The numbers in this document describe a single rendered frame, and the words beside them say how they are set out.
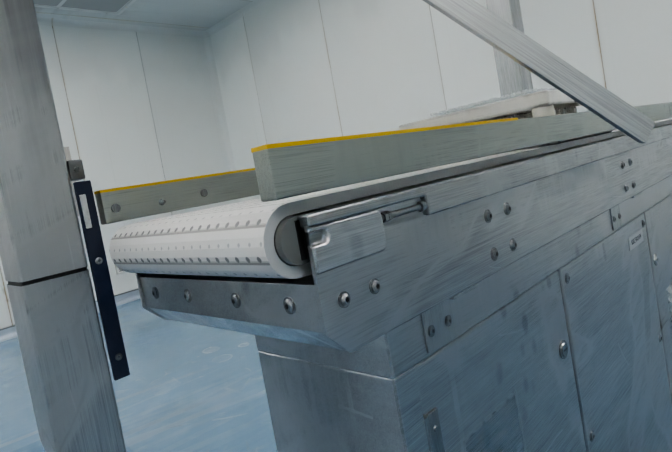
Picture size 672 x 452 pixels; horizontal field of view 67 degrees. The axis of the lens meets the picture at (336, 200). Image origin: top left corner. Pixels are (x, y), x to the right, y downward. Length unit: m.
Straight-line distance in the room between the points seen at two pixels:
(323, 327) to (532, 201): 0.33
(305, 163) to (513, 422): 0.44
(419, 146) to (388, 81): 4.18
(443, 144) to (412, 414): 0.24
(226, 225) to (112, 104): 5.55
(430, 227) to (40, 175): 0.36
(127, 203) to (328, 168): 0.27
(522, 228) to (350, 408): 0.25
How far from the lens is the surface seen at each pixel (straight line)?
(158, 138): 6.02
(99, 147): 5.74
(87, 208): 0.55
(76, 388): 0.57
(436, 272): 0.43
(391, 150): 0.39
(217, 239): 0.36
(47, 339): 0.55
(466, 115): 0.77
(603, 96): 0.53
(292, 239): 0.33
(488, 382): 0.61
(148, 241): 0.46
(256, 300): 0.39
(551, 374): 0.75
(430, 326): 0.49
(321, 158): 0.33
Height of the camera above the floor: 0.93
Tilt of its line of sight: 3 degrees down
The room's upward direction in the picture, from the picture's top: 10 degrees counter-clockwise
